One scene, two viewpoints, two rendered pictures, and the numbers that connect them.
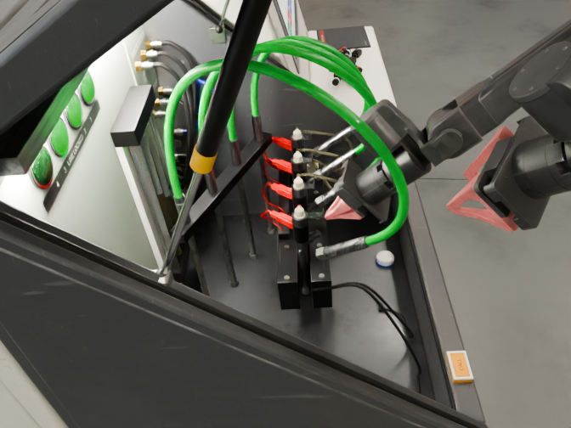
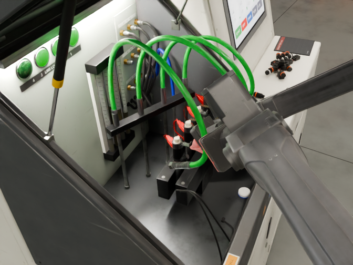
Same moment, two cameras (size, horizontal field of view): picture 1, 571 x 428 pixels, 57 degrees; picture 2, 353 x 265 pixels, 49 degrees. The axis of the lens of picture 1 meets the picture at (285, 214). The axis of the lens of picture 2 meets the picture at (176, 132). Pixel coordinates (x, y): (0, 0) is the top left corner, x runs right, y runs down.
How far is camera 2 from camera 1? 37 cm
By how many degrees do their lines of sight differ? 17
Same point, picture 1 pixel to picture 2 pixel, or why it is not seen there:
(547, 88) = (207, 90)
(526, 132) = not seen: hidden behind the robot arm
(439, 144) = not seen: hidden behind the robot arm
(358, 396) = (135, 241)
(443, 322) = (240, 236)
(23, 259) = not seen: outside the picture
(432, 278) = (251, 210)
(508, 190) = (211, 145)
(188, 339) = (51, 172)
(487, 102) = (277, 102)
